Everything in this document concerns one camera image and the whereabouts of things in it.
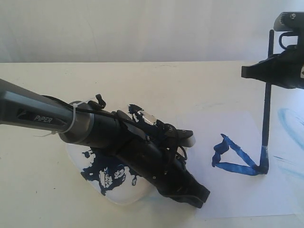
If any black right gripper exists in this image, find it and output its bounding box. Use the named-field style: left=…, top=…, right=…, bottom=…
left=241, top=45, right=304, bottom=89

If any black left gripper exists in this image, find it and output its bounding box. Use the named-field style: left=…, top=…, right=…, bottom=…
left=116, top=139, right=210, bottom=209

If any black paintbrush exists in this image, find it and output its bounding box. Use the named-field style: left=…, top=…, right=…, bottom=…
left=258, top=29, right=274, bottom=175

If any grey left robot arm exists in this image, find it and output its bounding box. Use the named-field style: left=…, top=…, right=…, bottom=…
left=0, top=80, right=210, bottom=208

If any white paper sheet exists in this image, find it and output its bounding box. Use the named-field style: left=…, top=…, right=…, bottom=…
left=177, top=111, right=295, bottom=218

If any white square paint plate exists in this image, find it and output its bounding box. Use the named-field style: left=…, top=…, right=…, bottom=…
left=65, top=103, right=197, bottom=206

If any white zip tie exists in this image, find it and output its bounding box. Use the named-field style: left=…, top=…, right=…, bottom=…
left=33, top=98, right=95, bottom=138

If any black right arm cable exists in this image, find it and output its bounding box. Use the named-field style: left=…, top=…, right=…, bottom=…
left=278, top=31, right=299, bottom=49

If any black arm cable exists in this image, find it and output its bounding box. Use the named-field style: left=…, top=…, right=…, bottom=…
left=42, top=94, right=188, bottom=174
left=278, top=31, right=299, bottom=49

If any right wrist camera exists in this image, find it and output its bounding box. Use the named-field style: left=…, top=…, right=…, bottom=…
left=273, top=10, right=304, bottom=32

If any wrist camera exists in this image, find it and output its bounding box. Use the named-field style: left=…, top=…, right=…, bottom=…
left=165, top=128, right=196, bottom=148
left=273, top=10, right=304, bottom=32

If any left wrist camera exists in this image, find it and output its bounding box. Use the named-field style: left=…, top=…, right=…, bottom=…
left=165, top=128, right=196, bottom=148

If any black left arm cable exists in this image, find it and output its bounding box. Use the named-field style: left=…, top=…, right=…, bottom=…
left=42, top=94, right=188, bottom=174

